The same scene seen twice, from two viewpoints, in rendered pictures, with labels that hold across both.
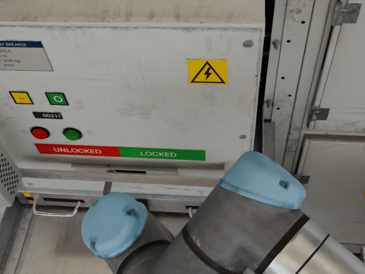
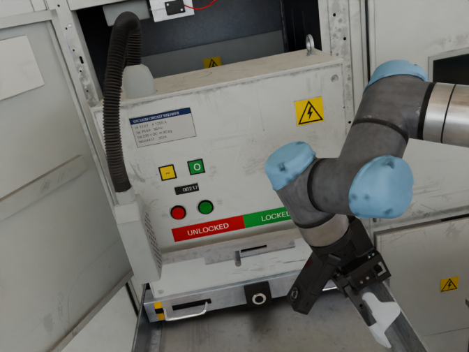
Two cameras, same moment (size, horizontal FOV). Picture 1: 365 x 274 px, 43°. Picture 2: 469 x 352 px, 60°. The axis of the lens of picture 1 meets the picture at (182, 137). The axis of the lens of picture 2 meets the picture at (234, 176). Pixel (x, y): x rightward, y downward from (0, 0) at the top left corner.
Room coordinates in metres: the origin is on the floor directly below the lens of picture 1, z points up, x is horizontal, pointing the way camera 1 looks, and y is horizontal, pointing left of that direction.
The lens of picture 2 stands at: (-0.27, 0.27, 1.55)
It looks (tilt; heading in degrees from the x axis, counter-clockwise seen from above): 24 degrees down; 349
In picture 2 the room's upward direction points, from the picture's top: 11 degrees counter-clockwise
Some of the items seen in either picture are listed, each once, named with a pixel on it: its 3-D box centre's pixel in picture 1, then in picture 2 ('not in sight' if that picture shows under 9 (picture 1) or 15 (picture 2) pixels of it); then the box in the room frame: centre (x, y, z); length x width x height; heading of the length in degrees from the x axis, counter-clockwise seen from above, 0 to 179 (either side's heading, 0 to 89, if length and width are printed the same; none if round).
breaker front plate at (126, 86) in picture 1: (112, 133); (239, 197); (0.48, 0.12, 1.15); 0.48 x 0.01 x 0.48; 79
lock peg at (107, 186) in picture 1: (108, 178); (236, 253); (0.47, 0.15, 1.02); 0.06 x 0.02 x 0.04; 169
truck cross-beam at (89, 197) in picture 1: (136, 194); (256, 284); (0.50, 0.12, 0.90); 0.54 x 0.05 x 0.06; 79
